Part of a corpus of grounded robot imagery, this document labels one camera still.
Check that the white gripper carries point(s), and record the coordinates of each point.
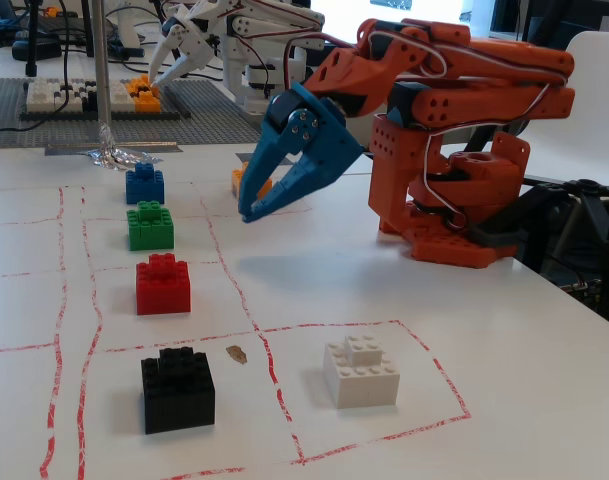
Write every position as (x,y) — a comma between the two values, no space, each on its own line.
(193,46)

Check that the black table clamp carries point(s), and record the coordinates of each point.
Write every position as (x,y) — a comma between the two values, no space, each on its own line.
(494,235)

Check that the green circuit board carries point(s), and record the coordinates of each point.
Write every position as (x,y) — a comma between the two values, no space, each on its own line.
(584,292)

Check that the white chair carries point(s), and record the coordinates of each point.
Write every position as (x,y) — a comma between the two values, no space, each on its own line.
(596,100)

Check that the green brick block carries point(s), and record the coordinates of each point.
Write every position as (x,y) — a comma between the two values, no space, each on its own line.
(150,230)

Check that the white brick block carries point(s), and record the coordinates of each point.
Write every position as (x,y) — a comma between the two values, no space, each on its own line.
(364,380)

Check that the black brick block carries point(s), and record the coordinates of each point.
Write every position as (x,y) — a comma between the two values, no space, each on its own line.
(179,395)

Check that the grey studded baseplate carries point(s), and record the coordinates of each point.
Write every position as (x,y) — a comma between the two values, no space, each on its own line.
(209,125)

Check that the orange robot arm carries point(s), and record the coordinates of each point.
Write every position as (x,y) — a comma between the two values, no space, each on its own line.
(484,65)

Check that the metal pole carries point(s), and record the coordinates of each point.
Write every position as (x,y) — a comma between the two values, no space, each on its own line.
(102,65)

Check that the red brick block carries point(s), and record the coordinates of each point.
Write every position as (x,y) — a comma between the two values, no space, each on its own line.
(163,290)

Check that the crumpled aluminium foil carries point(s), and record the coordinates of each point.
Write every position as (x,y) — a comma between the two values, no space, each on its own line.
(119,157)

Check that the orange brick stack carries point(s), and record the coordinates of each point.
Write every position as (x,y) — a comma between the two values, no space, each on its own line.
(146,100)

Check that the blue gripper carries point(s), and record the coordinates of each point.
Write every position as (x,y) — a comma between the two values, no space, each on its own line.
(329,145)

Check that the white and black brick mosaic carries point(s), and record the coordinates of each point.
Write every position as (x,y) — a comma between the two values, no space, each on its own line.
(46,95)

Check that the black stand post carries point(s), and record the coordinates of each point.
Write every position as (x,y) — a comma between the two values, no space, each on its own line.
(32,35)

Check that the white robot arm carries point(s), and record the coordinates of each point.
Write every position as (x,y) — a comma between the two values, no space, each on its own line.
(264,45)

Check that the orange brick block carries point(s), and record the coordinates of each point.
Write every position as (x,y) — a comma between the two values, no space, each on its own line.
(265,188)

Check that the blue brick block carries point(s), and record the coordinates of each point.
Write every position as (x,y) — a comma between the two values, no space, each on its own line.
(145,186)

